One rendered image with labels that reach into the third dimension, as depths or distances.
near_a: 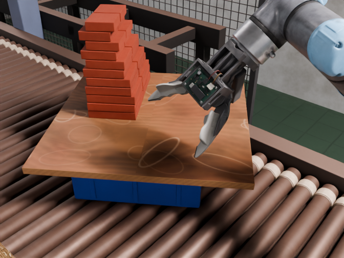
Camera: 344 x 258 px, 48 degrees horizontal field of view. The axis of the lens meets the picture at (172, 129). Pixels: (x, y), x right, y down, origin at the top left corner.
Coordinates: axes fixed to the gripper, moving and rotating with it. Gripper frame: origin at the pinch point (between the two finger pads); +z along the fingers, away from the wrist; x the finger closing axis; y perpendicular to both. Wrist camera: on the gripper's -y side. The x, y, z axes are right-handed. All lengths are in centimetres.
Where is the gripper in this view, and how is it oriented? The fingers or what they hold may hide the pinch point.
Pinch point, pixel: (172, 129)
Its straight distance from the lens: 75.6
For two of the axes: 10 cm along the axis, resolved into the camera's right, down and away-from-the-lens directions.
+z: -6.9, 6.7, 2.7
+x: 6.0, 7.4, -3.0
